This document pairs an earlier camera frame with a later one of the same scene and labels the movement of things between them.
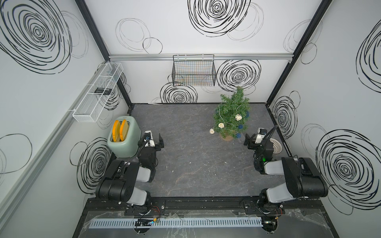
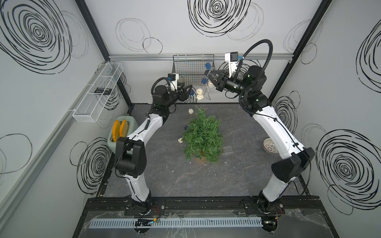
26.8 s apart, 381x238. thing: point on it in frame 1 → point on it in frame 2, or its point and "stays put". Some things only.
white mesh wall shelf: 98,92 stays put
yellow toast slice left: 116,131 stays put
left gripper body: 152,150 → 178,96
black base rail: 202,207 stays put
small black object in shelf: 107,91 stays put
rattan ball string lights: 237,117 → 200,91
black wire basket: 193,70 stays put
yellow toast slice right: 123,131 stays put
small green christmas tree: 231,114 → 203,138
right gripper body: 253,146 → 231,86
